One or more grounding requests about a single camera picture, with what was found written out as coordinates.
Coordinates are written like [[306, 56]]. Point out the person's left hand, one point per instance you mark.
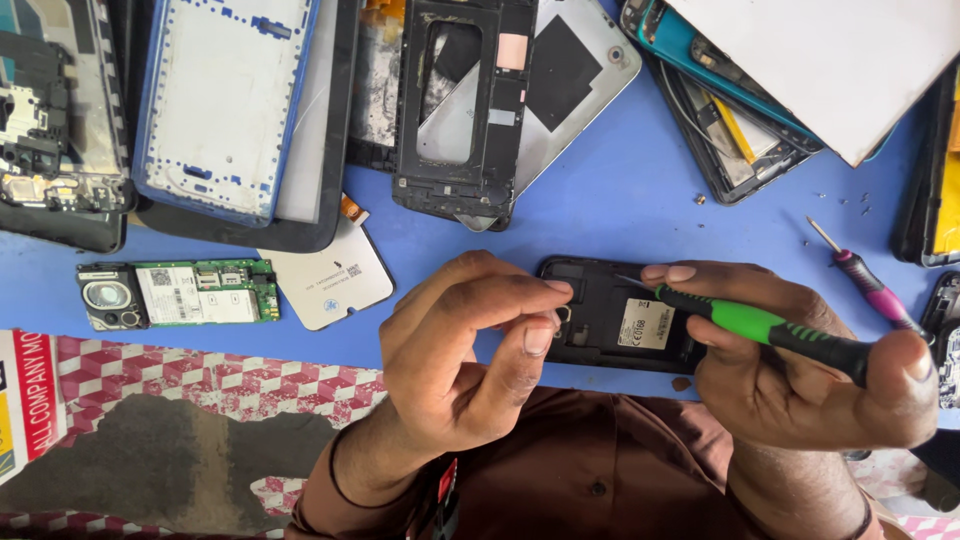
[[435, 360]]

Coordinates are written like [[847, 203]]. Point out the person's right hand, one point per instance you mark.
[[787, 397]]

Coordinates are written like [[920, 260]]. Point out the green and black screwdriver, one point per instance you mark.
[[757, 324]]

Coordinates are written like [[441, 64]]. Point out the small brown chip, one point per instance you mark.
[[681, 383]]

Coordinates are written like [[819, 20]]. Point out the white phone display panel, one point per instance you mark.
[[330, 281]]

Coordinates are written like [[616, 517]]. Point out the pink and black screwdriver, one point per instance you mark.
[[874, 289]]

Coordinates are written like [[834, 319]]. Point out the black wrist thread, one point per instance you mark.
[[334, 469]]

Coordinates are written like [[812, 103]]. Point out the black opened phone body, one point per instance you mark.
[[946, 337]]

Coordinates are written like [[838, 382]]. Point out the black phone body with label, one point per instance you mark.
[[607, 315]]

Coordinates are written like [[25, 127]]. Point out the person's brown shirt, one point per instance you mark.
[[600, 465]]

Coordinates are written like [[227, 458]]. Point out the red and white checkered sheet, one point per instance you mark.
[[225, 382]]

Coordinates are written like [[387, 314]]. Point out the black phone with yellow battery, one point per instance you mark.
[[941, 187]]

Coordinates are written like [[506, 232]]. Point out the phone part with orange flex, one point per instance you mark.
[[375, 82]]

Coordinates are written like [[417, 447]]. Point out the silver phone back cover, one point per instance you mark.
[[577, 82]]

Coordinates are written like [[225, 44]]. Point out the white board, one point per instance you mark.
[[825, 60]]

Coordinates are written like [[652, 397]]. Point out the teal phone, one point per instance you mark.
[[679, 45]]

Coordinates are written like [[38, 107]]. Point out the red white yellow sign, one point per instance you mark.
[[30, 397]]

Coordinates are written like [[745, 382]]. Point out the opened phone with exposed mainboard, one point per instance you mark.
[[52, 112]]

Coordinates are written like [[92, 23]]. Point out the black phone middle frame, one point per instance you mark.
[[510, 135]]

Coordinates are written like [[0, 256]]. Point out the green circuit board with camera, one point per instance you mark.
[[195, 294]]

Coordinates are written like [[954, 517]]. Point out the blue phone frame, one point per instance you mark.
[[217, 105]]

